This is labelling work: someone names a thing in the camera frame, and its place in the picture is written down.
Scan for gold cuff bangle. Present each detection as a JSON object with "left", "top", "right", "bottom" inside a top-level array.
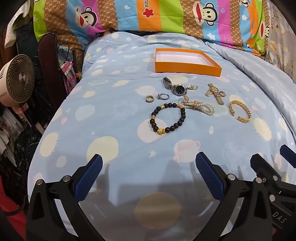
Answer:
[{"left": 229, "top": 100, "right": 252, "bottom": 123}]

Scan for pink patterned bag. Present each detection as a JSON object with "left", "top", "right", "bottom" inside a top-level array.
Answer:
[{"left": 60, "top": 61, "right": 78, "bottom": 93}]

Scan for colourful monkey print quilt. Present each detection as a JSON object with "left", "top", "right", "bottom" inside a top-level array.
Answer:
[{"left": 33, "top": 0, "right": 271, "bottom": 55}]

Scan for dark wooden bed frame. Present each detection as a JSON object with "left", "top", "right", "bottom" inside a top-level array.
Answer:
[{"left": 38, "top": 32, "right": 67, "bottom": 109}]

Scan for white lace cloth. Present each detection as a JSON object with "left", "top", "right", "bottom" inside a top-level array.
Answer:
[{"left": 5, "top": 9, "right": 22, "bottom": 48}]

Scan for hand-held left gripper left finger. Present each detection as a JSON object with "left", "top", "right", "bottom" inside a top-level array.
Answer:
[{"left": 26, "top": 154, "right": 103, "bottom": 241}]

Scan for orange cardboard box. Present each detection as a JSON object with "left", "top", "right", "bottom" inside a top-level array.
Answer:
[{"left": 154, "top": 48, "right": 222, "bottom": 77}]

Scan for beige desk fan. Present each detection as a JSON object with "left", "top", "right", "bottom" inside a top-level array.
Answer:
[{"left": 0, "top": 54, "right": 36, "bottom": 107}]

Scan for gold wristwatch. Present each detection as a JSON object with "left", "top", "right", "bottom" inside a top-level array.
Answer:
[{"left": 205, "top": 83, "right": 225, "bottom": 105}]

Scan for silver wristwatch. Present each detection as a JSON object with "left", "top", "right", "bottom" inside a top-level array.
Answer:
[{"left": 162, "top": 77, "right": 187, "bottom": 96}]

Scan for light blue planet blanket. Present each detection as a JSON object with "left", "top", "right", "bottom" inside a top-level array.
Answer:
[{"left": 27, "top": 31, "right": 296, "bottom": 241}]

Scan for red cloth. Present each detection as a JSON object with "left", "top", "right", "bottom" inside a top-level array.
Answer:
[{"left": 0, "top": 175, "right": 26, "bottom": 241}]

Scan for pale floral cloth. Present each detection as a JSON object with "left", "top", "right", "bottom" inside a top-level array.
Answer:
[{"left": 266, "top": 14, "right": 296, "bottom": 77}]

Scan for dark clothes pile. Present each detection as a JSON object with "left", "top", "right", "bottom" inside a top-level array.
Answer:
[{"left": 0, "top": 108, "right": 43, "bottom": 183}]

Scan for black bead bracelet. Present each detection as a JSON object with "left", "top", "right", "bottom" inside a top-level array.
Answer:
[{"left": 151, "top": 103, "right": 186, "bottom": 136}]

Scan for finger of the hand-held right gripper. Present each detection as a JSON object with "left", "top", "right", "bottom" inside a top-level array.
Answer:
[
  {"left": 250, "top": 153, "right": 286, "bottom": 186},
  {"left": 279, "top": 144, "right": 296, "bottom": 169}
]

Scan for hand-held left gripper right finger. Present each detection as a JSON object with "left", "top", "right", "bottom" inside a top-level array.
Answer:
[{"left": 195, "top": 152, "right": 274, "bottom": 241}]

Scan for pearl bracelet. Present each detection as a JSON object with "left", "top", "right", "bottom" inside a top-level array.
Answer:
[{"left": 178, "top": 95, "right": 215, "bottom": 115}]

